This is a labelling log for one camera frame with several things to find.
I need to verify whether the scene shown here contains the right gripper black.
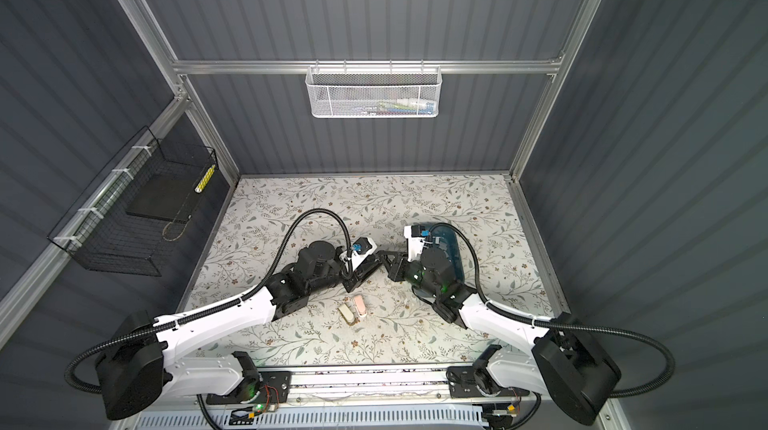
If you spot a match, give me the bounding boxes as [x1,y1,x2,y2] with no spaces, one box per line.
[382,248,441,301]

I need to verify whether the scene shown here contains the black stapler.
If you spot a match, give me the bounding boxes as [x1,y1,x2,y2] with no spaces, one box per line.
[343,251,389,293]

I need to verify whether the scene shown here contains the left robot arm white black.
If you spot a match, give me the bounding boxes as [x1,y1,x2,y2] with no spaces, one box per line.
[95,238,382,421]

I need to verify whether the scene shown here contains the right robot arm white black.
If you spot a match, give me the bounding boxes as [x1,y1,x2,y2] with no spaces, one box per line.
[376,247,621,425]

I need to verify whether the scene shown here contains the teal plastic tray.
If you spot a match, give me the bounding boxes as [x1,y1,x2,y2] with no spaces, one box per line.
[424,226,465,283]

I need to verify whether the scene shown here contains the floral patterned table mat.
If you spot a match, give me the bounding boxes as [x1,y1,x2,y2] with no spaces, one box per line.
[185,175,552,367]

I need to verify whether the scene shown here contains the yellow marker pen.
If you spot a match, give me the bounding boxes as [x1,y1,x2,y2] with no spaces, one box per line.
[194,165,217,194]

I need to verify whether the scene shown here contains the black foam pad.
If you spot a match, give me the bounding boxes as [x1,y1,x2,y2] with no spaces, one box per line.
[126,175,202,223]

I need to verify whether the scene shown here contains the pens in white basket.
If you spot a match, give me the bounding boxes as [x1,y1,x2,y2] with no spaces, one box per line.
[357,98,438,117]

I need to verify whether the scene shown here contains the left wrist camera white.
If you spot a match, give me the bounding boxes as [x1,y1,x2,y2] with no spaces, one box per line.
[350,237,377,270]

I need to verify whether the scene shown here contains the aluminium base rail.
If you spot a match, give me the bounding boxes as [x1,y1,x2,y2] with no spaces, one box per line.
[119,363,613,413]

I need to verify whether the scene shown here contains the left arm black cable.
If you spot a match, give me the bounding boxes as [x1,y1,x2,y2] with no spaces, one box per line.
[64,207,355,395]

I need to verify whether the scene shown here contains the white wire mesh basket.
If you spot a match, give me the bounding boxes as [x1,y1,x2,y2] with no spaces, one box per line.
[305,64,443,119]

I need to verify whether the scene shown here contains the black wire basket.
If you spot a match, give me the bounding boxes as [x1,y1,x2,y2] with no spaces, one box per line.
[48,131,218,277]

